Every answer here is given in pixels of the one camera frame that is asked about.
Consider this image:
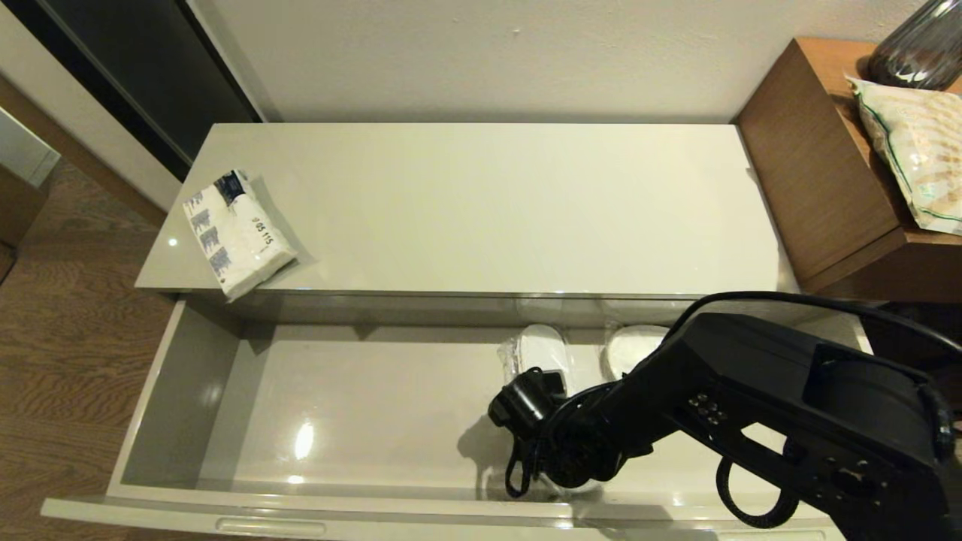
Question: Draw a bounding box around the white plastic-wrapped slipper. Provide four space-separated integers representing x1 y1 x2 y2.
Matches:
498 324 606 498
603 324 671 380

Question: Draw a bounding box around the dark sliding door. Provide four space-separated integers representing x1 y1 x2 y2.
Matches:
4 0 264 181

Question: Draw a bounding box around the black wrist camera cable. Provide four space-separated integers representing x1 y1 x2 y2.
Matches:
505 432 543 499

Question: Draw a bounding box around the white blue tissue pack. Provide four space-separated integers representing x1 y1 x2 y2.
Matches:
183 169 298 303

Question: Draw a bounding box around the dark ribbed glass vase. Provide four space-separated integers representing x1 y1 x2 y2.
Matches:
868 0 962 89

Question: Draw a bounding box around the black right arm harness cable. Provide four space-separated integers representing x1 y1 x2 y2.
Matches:
667 291 962 354

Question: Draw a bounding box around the white green-trimmed snack bag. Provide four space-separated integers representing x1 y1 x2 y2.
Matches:
846 73 962 235

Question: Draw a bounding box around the brown wooden desk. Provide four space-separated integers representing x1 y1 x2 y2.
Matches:
735 36 962 303

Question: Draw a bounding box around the white glossy cabinet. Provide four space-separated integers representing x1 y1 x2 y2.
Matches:
135 122 802 298

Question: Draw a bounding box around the white furniture panel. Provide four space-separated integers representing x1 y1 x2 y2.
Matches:
0 107 61 189

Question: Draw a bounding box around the white cabinet drawer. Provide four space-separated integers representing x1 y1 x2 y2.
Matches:
41 292 962 541

